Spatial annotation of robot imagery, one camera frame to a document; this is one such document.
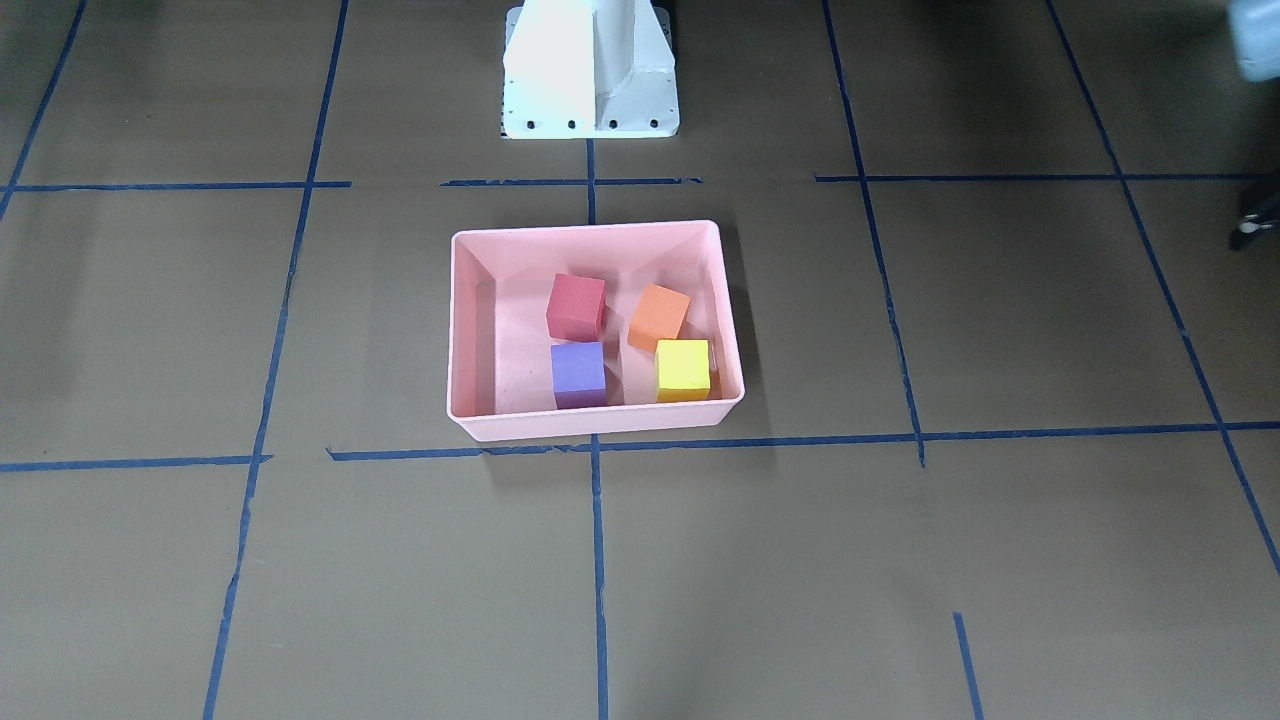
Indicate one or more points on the yellow foam block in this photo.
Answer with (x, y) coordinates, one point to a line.
(682, 371)

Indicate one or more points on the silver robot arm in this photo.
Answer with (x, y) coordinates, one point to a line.
(1254, 27)

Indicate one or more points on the white pedestal post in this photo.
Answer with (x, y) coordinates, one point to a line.
(589, 69)

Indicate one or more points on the purple foam block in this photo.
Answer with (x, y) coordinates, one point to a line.
(578, 375)

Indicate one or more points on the red foam block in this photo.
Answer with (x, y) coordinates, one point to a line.
(576, 308)

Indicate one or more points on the orange foam block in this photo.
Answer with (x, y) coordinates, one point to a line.
(659, 315)

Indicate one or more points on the pink plastic bin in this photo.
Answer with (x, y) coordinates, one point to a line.
(500, 377)

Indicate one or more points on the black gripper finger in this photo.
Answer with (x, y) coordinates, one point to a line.
(1257, 217)

